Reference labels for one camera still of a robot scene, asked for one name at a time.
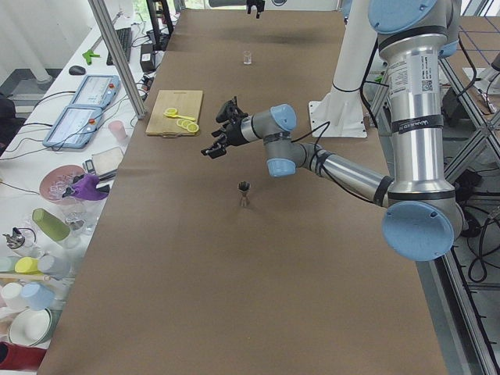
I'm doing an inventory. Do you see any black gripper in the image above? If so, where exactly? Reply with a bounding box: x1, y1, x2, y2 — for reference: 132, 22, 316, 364
201, 119, 245, 159

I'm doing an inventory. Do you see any clear glass cup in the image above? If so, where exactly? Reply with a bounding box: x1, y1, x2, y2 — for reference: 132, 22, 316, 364
243, 51, 252, 66

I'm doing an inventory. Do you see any steel jigger measuring cup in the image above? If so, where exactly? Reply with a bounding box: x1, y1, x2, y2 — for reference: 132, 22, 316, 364
237, 181, 251, 207

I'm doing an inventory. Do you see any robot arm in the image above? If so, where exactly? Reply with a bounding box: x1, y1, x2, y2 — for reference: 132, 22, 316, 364
202, 1, 464, 261

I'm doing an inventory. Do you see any pink plastic cup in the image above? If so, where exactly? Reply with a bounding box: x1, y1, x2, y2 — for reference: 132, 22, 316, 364
108, 120, 127, 142

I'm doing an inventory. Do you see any green plastic cup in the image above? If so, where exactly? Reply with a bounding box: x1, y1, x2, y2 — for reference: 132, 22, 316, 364
32, 208, 70, 242

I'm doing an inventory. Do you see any yellow plastic cup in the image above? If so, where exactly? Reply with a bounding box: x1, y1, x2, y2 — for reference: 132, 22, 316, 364
14, 257, 41, 274

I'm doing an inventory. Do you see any light blue cup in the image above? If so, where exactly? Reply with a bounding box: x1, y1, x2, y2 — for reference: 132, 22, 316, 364
20, 282, 55, 311

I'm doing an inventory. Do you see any white cup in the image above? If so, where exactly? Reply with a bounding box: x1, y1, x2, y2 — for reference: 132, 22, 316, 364
1, 282, 27, 310

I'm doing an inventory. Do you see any bamboo cutting board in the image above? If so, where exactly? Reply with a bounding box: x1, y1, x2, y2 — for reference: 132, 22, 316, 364
145, 90, 203, 138

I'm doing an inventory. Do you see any lemon slice on knife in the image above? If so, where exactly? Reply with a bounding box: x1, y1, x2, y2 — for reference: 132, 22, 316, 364
163, 107, 178, 118

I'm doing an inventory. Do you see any white scale tray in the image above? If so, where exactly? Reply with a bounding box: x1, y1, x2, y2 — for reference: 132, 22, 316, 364
91, 147, 123, 176

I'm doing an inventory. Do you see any upper teach pendant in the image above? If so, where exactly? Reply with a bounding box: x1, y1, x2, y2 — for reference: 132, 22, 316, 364
70, 74, 120, 109

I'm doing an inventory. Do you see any teach pendant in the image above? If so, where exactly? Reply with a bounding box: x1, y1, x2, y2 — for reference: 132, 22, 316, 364
42, 105, 103, 149
70, 74, 120, 109

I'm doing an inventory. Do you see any black keyboard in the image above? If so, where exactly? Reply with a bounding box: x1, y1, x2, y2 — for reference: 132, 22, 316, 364
115, 27, 132, 62

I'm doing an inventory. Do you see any purple cloth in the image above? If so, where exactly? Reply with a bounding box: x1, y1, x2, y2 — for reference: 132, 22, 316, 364
62, 173, 110, 201

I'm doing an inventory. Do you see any lower teach pendant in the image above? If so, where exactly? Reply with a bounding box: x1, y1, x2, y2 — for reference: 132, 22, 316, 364
42, 105, 103, 149

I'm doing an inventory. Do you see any green plastic clip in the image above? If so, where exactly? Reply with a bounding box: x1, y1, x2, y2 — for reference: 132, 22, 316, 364
82, 49, 101, 66

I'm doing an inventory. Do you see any black computer mouse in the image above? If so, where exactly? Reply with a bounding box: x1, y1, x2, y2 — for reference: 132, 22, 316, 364
68, 65, 86, 76

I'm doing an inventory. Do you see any pink bowl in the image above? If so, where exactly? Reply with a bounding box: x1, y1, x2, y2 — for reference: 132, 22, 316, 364
39, 164, 84, 204

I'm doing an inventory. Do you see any white green-rimmed bowl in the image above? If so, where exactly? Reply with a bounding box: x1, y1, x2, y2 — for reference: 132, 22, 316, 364
8, 309, 52, 346

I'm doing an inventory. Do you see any red cloth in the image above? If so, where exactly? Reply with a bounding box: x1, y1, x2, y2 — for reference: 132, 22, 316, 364
1, 341, 47, 371

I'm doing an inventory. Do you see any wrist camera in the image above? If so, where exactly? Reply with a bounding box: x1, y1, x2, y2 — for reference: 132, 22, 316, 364
216, 96, 248, 123

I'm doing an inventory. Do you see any aluminium frame post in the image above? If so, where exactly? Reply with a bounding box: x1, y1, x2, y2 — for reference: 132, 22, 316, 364
88, 0, 146, 120

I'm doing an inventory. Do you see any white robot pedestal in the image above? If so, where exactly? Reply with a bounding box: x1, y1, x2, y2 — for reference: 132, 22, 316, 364
309, 0, 377, 138

